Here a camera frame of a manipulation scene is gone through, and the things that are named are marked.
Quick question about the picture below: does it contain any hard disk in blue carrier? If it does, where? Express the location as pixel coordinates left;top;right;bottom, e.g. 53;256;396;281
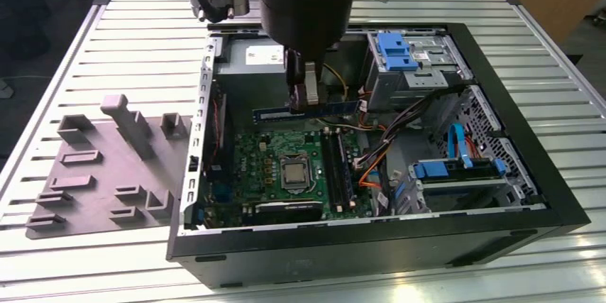
408;159;509;182

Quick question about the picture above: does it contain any silver CPU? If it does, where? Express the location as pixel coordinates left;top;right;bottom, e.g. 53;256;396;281
281;164;308;183

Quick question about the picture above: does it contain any black cable bundle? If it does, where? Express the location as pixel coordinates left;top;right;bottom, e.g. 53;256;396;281
353;92;463;172

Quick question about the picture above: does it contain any green motherboard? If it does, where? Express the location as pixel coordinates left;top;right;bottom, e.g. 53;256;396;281
202;128;379;228

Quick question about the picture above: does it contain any black chair base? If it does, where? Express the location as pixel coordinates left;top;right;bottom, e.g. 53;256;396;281
586;8;606;29

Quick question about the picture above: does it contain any blue flat wire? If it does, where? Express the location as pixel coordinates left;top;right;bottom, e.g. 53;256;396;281
447;123;473;169

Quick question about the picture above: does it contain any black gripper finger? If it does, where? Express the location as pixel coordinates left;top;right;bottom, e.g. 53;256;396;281
283;48;325;111

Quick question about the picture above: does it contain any grey parts rack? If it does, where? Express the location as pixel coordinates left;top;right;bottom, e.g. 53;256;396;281
24;95;194;239

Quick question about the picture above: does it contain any grey power supply unit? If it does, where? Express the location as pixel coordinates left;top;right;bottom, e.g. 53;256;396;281
214;38;311;132

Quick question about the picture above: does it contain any CPU socket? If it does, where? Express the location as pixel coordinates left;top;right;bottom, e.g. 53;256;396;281
277;153;316;194

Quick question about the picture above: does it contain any black PC case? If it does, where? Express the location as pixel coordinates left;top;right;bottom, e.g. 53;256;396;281
164;21;592;289

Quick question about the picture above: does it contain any orange wire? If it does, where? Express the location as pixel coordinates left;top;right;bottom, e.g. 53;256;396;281
357;162;379;189

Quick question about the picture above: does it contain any blue board connector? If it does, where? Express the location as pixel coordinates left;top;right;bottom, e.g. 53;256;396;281
212;184;233;205

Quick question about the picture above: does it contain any yellow wire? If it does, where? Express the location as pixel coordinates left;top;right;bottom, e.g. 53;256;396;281
324;63;349;104

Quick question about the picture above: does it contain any metal drive cage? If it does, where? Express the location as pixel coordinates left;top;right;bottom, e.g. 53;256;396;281
363;31;473;112

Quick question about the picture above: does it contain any black graphics card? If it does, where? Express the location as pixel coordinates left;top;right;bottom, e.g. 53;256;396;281
240;200;325;226

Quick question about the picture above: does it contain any black RAM slot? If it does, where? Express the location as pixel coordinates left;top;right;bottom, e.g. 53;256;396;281
320;128;347;214
335;131;359;210

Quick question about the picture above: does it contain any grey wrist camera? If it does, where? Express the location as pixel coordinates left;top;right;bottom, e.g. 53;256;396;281
186;0;250;22

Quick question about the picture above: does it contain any blue plastic disk carrier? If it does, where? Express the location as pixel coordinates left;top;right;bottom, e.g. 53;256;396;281
376;33;420;72

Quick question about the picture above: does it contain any metal disk bay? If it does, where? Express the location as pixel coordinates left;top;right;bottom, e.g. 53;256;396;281
392;175;545;219

